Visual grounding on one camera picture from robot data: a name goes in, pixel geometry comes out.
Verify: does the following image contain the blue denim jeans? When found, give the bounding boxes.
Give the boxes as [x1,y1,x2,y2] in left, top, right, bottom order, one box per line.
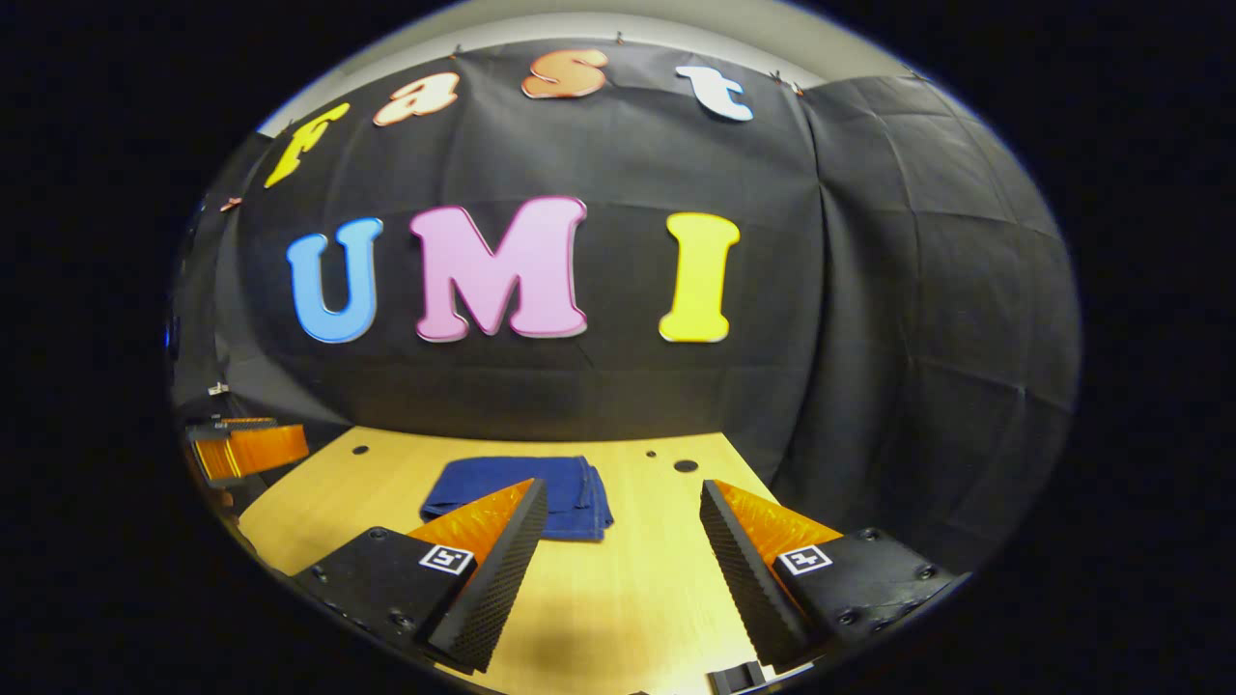
[420,456,616,542]

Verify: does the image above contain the black backdrop cloth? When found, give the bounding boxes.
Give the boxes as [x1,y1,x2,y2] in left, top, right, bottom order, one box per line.
[169,39,1081,572]

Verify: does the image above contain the row of small backdrop clips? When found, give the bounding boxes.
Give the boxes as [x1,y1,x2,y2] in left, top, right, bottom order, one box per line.
[449,32,928,97]

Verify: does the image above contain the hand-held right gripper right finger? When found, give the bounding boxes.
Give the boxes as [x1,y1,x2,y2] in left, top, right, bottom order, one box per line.
[699,479,959,674]

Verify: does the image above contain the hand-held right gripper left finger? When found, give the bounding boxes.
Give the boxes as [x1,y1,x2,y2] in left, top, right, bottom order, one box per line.
[290,478,549,675]

